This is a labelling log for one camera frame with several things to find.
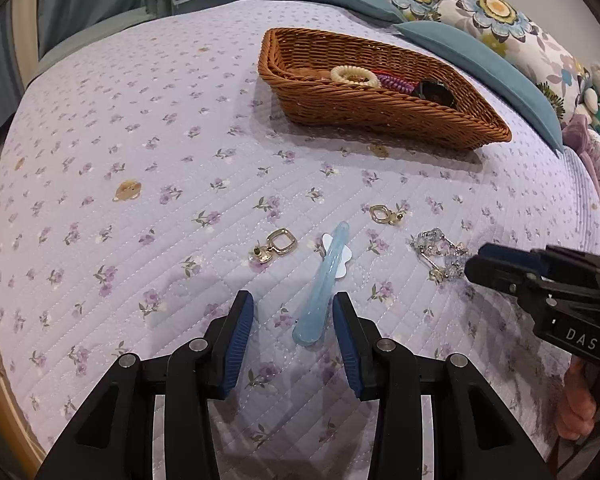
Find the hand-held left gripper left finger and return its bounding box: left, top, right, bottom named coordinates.
left=34, top=290, right=255, bottom=480

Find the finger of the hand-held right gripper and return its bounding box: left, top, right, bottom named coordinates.
left=480, top=243, right=548, bottom=273
left=464, top=255, right=536, bottom=297

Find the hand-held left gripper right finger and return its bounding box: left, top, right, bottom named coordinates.
left=332, top=291, right=556, bottom=480

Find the light blue hair clip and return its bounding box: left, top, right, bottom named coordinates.
left=292, top=221, right=359, bottom=347

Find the black hair accessory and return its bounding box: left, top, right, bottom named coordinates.
left=412, top=80, right=456, bottom=107

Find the brown wicker basket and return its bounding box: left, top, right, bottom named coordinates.
left=258, top=27, right=512, bottom=152

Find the person's right hand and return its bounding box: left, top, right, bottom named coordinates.
left=555, top=357, right=598, bottom=443

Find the gold square earring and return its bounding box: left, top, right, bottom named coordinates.
left=252, top=228, right=298, bottom=265
left=370, top=204, right=408, bottom=225

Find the pink ruffled pillow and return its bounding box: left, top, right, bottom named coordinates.
left=562, top=115, right=600, bottom=201

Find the teal rectangular pillow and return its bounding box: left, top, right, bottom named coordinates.
left=392, top=21, right=565, bottom=155
left=245, top=0, right=406, bottom=24

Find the lilac floral quilted bedspread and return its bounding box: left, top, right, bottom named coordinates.
left=0, top=0, right=600, bottom=480

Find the green bench cushion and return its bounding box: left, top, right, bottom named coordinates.
left=35, top=7, right=156, bottom=61

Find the cream sheer curtain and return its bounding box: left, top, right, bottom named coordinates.
left=7, top=0, right=46, bottom=86

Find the purple coil hair tie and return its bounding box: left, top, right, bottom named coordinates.
left=375, top=74, right=421, bottom=93

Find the beige coil hair tie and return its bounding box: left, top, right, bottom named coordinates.
left=330, top=65, right=378, bottom=86

